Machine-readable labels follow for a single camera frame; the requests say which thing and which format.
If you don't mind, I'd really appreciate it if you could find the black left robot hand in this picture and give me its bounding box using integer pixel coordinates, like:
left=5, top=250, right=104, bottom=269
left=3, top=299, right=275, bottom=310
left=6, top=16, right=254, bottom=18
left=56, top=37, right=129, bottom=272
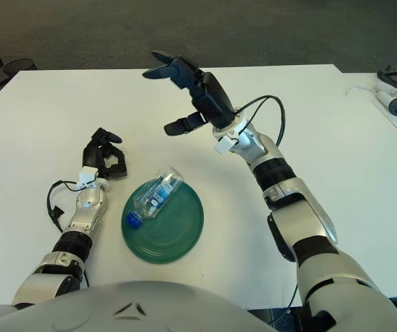
left=82, top=127, right=129, bottom=180

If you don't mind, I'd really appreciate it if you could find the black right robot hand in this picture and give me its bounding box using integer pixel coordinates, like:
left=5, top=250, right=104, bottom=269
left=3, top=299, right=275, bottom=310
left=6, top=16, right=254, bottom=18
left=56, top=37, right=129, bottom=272
left=142, top=50, right=239, bottom=136

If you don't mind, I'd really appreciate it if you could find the clear bottle with blue cap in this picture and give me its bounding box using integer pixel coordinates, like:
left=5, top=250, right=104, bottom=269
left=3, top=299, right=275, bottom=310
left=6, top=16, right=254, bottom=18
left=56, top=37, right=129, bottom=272
left=125, top=165, right=185, bottom=230

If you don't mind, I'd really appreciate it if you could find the green ribbed plate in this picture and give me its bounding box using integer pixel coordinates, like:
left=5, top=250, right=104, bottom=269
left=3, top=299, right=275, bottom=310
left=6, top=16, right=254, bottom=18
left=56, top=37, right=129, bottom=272
left=120, top=177, right=205, bottom=266

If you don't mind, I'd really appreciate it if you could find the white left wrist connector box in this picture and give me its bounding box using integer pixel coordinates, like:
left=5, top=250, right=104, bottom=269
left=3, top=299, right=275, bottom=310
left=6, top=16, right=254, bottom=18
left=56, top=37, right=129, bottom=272
left=76, top=166, right=100, bottom=190

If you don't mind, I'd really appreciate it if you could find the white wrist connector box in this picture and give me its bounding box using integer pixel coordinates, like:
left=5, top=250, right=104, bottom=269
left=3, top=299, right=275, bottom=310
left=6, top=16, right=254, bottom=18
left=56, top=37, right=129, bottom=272
left=76, top=166, right=100, bottom=190
left=214, top=136, right=238, bottom=155

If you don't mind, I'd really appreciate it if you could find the white right wrist connector box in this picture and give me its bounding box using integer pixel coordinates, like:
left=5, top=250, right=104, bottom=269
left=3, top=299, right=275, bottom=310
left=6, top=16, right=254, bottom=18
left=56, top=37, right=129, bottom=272
left=214, top=136, right=238, bottom=155

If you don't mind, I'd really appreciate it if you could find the silver robot torso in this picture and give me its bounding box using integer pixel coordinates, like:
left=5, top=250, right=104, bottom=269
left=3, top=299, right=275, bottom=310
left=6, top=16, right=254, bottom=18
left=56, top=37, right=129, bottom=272
left=0, top=280, right=279, bottom=332

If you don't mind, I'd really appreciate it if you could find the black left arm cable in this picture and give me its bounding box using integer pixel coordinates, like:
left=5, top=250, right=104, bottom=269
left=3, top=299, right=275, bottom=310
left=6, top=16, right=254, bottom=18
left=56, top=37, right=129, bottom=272
left=47, top=179, right=82, bottom=234

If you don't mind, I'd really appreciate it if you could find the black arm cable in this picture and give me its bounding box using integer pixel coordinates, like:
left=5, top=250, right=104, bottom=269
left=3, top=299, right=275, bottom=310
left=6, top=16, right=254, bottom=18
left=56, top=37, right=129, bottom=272
left=47, top=179, right=82, bottom=234
left=234, top=95, right=286, bottom=148

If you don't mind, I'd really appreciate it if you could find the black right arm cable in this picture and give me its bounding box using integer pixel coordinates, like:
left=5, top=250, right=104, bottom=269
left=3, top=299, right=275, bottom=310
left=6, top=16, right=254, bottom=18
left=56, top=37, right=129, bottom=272
left=234, top=95, right=286, bottom=148

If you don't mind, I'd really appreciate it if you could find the thin black hanging cable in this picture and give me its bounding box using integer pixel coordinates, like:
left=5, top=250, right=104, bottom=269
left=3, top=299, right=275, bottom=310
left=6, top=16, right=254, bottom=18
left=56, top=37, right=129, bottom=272
left=274, top=285, right=299, bottom=326

